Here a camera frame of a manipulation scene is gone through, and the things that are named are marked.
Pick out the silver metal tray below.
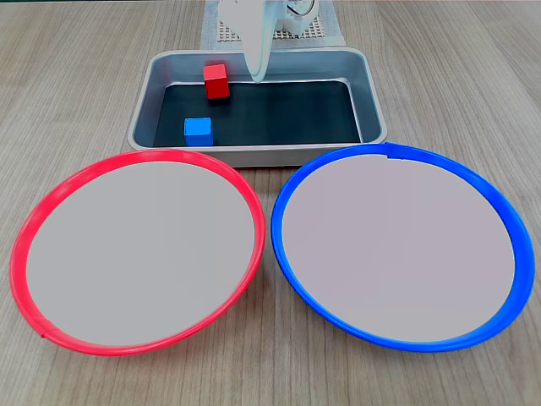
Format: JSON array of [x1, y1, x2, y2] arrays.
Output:
[[126, 48, 389, 168]]

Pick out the blue cube block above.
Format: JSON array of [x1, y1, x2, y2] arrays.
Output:
[[183, 117, 213, 147]]

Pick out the red cube block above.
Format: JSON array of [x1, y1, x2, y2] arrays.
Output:
[[202, 63, 231, 101]]

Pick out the white mesh mat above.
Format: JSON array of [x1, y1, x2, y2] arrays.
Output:
[[216, 15, 329, 44]]

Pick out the red rimmed white dish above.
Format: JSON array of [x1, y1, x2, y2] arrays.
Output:
[[9, 148, 266, 357]]

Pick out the translucent tape sheet under mat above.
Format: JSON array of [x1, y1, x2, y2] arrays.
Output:
[[198, 0, 348, 47]]

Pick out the black tray liner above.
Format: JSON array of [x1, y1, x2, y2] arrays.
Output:
[[152, 80, 363, 148]]

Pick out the blue rimmed white dish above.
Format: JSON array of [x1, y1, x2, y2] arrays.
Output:
[[270, 142, 536, 354]]

